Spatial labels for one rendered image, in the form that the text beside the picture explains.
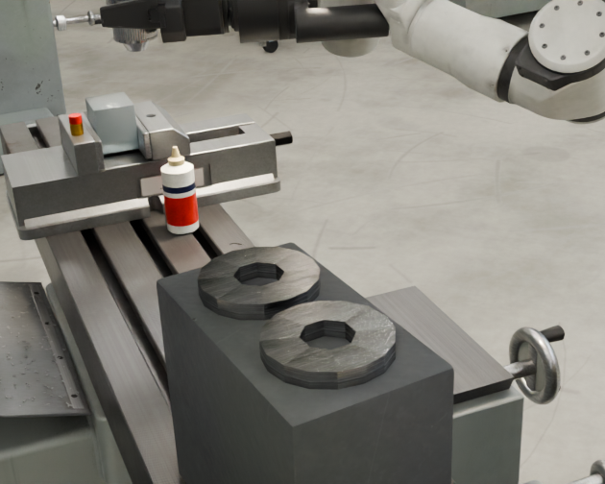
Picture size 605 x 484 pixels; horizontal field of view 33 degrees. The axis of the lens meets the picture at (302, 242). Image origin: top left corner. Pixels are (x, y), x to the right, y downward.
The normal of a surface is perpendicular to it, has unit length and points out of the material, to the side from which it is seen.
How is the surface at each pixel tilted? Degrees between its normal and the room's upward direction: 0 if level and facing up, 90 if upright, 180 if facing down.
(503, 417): 90
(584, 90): 133
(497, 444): 90
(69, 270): 0
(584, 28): 48
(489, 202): 0
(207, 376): 90
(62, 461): 90
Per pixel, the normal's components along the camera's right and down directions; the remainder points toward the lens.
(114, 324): -0.04, -0.90
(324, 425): 0.48, 0.37
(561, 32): -0.34, -0.29
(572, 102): 0.15, 0.92
